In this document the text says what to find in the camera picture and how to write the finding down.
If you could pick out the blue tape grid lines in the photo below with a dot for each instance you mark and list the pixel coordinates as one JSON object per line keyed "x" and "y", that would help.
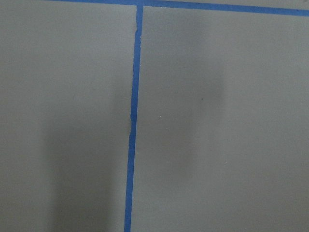
{"x": 219, "y": 138}

